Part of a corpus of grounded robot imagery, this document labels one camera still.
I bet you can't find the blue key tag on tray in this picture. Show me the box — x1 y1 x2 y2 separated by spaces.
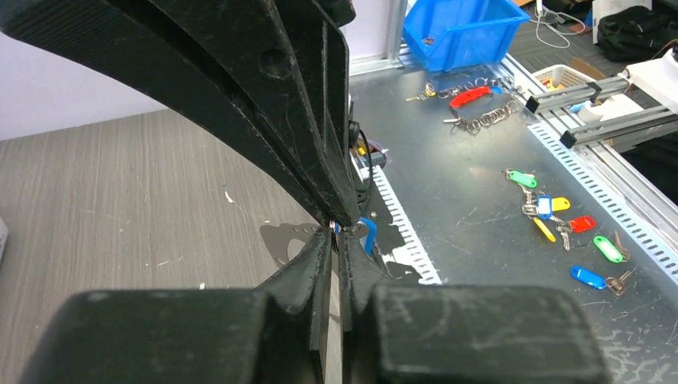
569 266 633 297

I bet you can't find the green key tag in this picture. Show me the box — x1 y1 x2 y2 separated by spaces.
504 169 538 189
593 230 631 263

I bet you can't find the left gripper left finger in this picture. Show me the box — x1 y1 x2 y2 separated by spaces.
20 228 332 383

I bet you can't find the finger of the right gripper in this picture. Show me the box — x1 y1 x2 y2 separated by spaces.
1 1 322 222
156 1 359 226

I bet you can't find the blue plastic bin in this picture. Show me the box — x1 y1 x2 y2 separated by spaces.
403 0 530 72

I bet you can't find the chain of key rings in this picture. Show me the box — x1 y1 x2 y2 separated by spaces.
444 98 523 134

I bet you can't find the yellow key tag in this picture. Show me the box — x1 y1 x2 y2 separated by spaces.
532 200 556 242

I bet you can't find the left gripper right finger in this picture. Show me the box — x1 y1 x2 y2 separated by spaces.
338 233 612 383

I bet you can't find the black bag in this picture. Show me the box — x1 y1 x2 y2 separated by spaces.
595 6 677 62

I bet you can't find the small white basket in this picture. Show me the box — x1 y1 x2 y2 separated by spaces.
532 64 595 90

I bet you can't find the red key tag upper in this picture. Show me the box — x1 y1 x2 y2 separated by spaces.
449 86 493 109

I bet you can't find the green key tag lower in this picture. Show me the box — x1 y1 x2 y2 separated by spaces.
593 230 631 263

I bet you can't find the red key tag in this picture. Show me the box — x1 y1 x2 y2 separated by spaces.
552 216 596 251
449 86 493 109

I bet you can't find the large metal keyring disc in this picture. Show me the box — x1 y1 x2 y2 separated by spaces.
259 223 384 268

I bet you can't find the green key tag upper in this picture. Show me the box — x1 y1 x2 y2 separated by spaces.
504 169 538 189

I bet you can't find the blue white key tag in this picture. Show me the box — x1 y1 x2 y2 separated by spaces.
521 195 553 220

